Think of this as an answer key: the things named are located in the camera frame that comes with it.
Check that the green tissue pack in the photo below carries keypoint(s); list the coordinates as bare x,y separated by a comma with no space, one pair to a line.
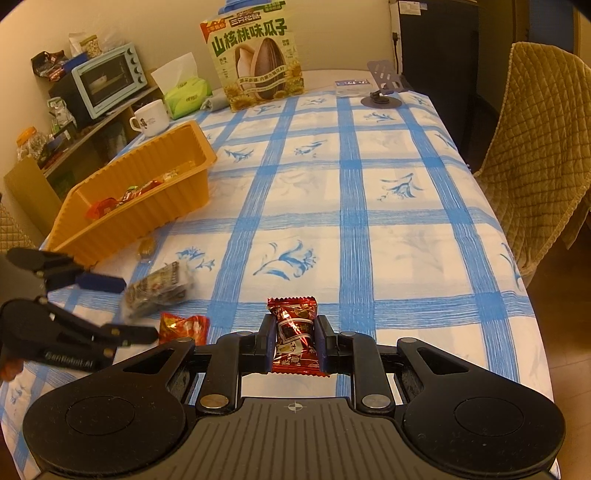
184,94

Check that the white printed mug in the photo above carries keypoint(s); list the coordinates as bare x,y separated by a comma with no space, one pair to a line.
152,117

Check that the dark snack bags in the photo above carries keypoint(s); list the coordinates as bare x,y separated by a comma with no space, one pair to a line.
48,64

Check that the dark brown snack packet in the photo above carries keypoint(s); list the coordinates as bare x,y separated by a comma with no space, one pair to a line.
159,288

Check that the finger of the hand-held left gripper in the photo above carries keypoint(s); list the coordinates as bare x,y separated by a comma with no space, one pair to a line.
99,282
134,334

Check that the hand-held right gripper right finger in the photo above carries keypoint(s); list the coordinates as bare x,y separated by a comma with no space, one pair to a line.
325,344

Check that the small blue-white packet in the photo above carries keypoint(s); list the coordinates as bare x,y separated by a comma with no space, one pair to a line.
353,86

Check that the orange-red snack packet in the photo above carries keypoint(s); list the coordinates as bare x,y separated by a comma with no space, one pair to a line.
102,207

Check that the yellow plastic tray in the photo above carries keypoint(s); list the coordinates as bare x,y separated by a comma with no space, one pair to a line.
138,207

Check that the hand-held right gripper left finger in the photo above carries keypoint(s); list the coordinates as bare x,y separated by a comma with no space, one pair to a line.
268,341

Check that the black phone stand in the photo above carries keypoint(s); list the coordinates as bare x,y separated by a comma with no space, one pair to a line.
385,83

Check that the large sunflower seed bag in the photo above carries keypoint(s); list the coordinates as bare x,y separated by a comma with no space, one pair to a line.
256,55

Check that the wooden shelf cabinet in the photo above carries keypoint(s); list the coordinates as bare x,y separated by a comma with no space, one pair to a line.
32,184

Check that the light blue toaster oven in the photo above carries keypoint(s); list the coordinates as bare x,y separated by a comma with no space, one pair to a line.
108,81

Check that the blue checked tablecloth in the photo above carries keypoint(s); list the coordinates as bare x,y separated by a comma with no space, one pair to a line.
369,207

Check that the small brown snack packet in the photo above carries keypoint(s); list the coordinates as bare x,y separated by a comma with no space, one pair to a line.
147,249

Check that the dark red snack packet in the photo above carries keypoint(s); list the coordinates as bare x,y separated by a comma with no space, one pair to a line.
130,194

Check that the red-orange snack packet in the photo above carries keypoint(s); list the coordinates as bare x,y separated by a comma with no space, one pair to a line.
184,327

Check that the thin red snack packet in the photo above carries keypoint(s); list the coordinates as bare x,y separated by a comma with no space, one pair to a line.
150,183

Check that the chair with quilted cover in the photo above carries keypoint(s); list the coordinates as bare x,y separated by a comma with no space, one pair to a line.
14,228
535,152

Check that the shiny red snack packet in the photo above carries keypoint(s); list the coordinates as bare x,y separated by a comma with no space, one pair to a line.
295,332

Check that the person's left hand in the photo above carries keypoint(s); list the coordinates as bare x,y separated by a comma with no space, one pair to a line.
10,370

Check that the clear plastic jar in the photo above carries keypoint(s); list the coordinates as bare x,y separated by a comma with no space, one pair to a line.
31,145

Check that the clear bag of nuts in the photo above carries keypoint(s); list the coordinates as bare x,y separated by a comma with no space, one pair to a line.
85,45

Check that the grey cloth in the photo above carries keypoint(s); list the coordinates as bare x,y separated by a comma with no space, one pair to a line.
213,102

